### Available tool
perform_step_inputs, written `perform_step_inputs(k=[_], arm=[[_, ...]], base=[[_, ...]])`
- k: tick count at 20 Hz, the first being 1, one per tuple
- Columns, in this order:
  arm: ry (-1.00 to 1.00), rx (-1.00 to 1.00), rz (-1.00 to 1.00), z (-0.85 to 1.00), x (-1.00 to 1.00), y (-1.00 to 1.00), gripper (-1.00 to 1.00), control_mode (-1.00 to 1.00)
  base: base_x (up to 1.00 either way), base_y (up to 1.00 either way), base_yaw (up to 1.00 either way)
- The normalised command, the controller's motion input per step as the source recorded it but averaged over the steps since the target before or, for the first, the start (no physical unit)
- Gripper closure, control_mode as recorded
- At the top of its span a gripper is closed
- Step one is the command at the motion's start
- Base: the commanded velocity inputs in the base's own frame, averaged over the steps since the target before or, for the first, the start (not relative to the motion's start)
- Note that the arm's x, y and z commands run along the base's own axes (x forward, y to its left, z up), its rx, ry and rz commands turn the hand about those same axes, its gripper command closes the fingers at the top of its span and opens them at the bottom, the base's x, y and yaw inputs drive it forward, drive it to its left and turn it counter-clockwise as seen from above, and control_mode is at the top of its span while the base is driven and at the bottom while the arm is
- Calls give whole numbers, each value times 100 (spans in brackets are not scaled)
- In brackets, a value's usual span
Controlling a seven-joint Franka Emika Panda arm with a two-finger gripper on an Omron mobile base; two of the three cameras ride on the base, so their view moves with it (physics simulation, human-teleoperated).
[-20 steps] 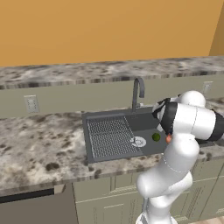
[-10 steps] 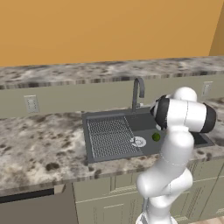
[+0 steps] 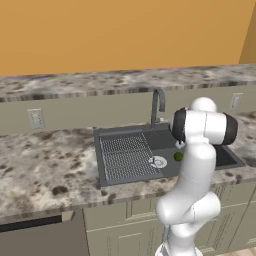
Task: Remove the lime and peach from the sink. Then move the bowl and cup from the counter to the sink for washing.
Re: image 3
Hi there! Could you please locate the dark grey sink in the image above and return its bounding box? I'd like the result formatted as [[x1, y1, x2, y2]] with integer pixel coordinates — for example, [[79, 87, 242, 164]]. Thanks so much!
[[92, 122, 247, 188]]

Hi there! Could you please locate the grey curved tap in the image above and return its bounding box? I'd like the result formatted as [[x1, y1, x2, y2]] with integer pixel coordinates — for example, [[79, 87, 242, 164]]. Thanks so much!
[[150, 87, 167, 128]]

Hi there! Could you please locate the grey-green false drawer front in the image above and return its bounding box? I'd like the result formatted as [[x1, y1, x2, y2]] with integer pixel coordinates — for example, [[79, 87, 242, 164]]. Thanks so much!
[[81, 195, 162, 232]]

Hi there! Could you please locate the grey-green cupboard door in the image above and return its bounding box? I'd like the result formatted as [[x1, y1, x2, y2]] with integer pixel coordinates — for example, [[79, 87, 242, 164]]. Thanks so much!
[[226, 193, 256, 254], [194, 202, 250, 256], [85, 222, 167, 256]]

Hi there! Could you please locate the white wall socket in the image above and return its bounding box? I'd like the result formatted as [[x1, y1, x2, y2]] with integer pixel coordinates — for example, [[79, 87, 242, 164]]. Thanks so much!
[[229, 92, 244, 112], [27, 107, 46, 130]]

